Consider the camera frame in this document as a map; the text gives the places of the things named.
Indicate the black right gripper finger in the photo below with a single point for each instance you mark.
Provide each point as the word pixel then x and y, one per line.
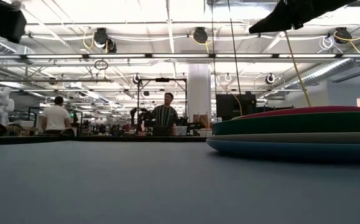
pixel 276 18

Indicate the magenta plastic plate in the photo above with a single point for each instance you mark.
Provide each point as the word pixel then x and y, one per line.
pixel 307 109

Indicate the dark green plastic plate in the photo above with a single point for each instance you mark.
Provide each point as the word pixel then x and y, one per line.
pixel 291 124

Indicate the grey plastic plate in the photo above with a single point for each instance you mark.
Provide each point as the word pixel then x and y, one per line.
pixel 291 137

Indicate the black background robot arm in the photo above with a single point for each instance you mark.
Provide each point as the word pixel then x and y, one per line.
pixel 140 116

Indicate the white robot figure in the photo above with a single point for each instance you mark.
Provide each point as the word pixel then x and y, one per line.
pixel 2 104

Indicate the black partition panels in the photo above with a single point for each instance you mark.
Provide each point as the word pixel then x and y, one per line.
pixel 273 109

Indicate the black cabinet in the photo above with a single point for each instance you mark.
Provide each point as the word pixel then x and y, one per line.
pixel 235 105

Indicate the white building pillar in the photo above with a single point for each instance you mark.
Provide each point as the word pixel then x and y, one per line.
pixel 199 84

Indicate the person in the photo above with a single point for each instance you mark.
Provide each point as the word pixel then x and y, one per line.
pixel 164 116
pixel 55 116

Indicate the cardboard box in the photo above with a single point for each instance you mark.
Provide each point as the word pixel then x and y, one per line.
pixel 201 120

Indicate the blue plastic plate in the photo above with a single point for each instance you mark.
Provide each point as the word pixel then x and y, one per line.
pixel 291 152

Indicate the silver ventilation duct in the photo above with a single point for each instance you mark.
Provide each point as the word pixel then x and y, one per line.
pixel 332 70

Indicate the black metal frame rig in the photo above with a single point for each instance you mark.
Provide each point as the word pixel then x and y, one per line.
pixel 162 80

